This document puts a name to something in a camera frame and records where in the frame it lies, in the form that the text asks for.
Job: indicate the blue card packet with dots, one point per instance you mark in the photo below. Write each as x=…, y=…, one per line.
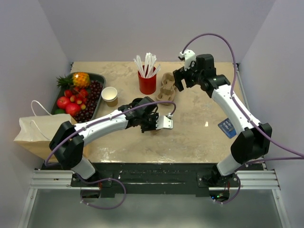
x=227, y=128

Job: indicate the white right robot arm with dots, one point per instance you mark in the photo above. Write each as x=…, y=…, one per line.
x=252, y=140

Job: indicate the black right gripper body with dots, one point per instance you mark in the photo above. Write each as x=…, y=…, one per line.
x=192, y=77

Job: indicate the stacked brown paper cups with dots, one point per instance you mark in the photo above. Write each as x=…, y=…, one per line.
x=110, y=96

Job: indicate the brown pulp cup carrier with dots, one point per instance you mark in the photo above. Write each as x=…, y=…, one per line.
x=168, y=89

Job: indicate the dark green fruit tray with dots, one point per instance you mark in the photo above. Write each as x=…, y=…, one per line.
x=71, y=92

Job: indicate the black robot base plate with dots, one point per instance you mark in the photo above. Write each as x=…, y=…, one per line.
x=156, y=179

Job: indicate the brown paper takeout bag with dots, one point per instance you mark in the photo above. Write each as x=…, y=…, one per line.
x=36, y=132

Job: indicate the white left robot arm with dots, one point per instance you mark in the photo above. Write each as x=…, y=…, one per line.
x=69, y=141

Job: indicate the red apple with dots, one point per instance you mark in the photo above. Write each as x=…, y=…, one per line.
x=72, y=109
x=63, y=102

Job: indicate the red ribbed straw cup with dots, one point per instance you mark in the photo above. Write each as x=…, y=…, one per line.
x=147, y=86

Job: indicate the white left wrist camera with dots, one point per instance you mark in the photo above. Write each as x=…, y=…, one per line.
x=163, y=122

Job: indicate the white paper coffee cup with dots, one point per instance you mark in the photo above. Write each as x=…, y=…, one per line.
x=155, y=131

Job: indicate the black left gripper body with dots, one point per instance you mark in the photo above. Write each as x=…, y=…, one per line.
x=149, y=122

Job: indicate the dark red grape bunch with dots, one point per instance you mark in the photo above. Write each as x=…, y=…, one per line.
x=87, y=99

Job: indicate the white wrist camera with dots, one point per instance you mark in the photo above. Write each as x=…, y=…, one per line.
x=189, y=58
x=163, y=122

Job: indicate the white wrapped straw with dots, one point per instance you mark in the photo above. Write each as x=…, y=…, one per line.
x=140, y=66
x=155, y=71
x=146, y=64
x=152, y=60

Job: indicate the green lime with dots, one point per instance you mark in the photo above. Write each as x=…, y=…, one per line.
x=59, y=111

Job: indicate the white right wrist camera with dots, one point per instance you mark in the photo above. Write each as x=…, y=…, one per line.
x=189, y=58

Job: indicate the orange pineapple fruit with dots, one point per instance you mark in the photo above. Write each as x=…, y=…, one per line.
x=77, y=79

